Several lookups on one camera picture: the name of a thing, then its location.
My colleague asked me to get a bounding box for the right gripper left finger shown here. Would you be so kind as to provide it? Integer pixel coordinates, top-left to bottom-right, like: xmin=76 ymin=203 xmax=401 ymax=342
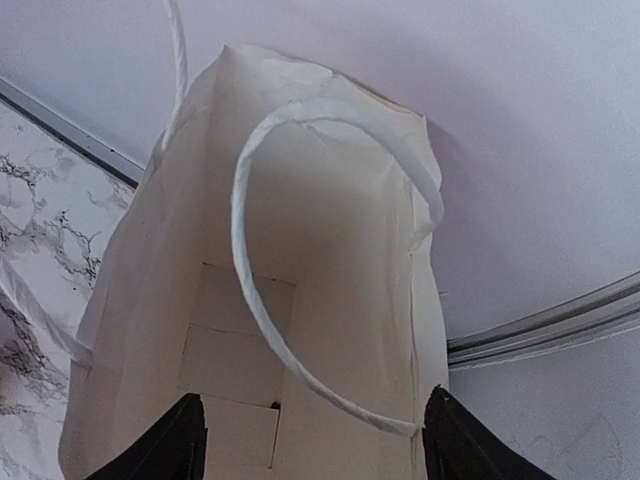
xmin=87 ymin=393 xmax=208 ymax=480

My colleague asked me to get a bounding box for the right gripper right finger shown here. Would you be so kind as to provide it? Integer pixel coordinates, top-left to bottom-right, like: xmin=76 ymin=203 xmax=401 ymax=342
xmin=422 ymin=386 xmax=553 ymax=480

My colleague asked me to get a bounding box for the brown paper bag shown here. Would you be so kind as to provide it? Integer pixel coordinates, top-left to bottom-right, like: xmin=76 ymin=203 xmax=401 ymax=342
xmin=1 ymin=1 xmax=448 ymax=479

